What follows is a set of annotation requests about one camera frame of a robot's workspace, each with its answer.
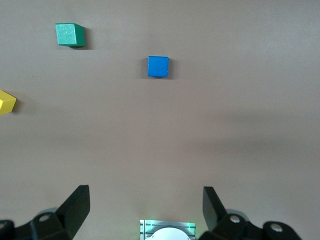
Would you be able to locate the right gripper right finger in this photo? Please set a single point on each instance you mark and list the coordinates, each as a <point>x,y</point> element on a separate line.
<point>212,210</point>

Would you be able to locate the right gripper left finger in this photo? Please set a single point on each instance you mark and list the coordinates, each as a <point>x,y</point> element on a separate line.
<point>72,210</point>

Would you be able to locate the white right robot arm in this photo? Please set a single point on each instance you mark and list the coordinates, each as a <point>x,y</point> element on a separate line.
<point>170,235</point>

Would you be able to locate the yellow wooden block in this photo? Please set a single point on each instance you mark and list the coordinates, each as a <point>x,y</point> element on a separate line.
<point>6,103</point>

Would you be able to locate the blue wooden block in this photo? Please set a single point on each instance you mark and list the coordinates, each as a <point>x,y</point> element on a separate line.
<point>158,66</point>

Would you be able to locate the green wooden block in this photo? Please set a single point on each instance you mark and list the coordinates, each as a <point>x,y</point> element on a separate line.
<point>67,35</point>

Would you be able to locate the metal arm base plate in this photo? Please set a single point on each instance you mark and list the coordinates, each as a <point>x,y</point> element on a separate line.
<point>145,230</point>

